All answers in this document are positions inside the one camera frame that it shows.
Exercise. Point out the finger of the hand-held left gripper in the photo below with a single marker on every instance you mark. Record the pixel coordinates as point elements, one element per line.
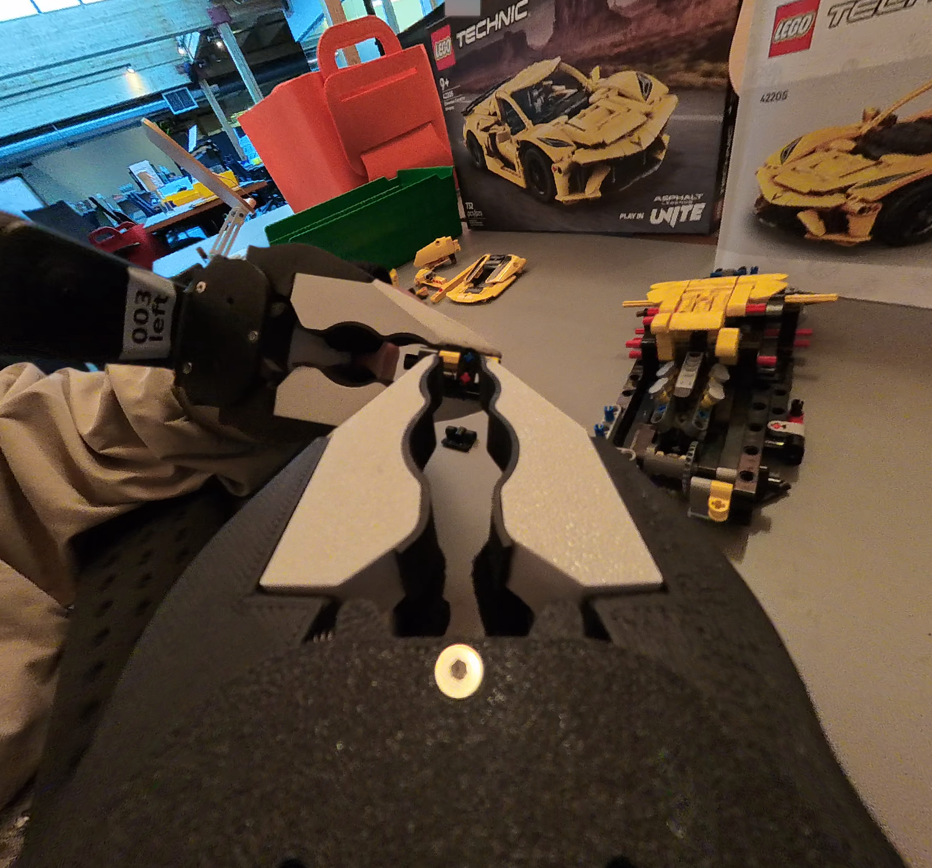
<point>364,304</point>
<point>313,395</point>

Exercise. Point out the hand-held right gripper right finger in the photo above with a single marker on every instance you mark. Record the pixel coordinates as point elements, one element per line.
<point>575,511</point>

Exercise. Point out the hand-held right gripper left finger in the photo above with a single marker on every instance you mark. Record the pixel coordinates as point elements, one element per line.
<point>349,511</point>

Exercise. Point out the person's left forearm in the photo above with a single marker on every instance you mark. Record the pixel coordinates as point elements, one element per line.
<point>94,431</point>

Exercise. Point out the pale desk lamp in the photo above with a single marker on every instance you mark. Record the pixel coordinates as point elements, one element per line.
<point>193,165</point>

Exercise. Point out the grey desk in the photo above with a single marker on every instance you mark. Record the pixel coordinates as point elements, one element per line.
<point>837,591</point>

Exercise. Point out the person's left hand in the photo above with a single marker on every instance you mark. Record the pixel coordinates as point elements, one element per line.
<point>382,362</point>

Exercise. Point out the small yellow toy brick assembly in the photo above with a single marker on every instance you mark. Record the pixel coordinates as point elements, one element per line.
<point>426,280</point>

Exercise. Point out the green plastic bin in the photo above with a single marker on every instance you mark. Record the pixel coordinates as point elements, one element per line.
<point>364,220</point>

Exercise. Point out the yellow toy car fender piece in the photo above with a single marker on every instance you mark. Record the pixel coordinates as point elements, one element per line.
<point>437,253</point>

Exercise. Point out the large yellow toy car panel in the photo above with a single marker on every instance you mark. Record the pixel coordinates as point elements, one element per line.
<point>484,278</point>

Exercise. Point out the small black toy brick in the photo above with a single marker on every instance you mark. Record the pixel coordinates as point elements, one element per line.
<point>460,438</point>

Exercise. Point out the red office chair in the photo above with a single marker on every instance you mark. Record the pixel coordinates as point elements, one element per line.
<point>127,245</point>

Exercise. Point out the orange plastic bin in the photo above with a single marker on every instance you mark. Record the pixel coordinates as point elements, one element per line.
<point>342,125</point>

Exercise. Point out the partly built toy car chassis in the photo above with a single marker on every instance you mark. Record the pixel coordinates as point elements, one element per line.
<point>713,387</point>

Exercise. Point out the black perforated chair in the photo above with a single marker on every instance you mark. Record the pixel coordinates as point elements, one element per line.
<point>131,577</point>

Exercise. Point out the toy car set box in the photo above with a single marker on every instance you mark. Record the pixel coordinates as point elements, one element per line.
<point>582,118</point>

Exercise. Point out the toy car instruction booklet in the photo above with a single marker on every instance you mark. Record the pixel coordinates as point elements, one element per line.
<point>823,176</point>

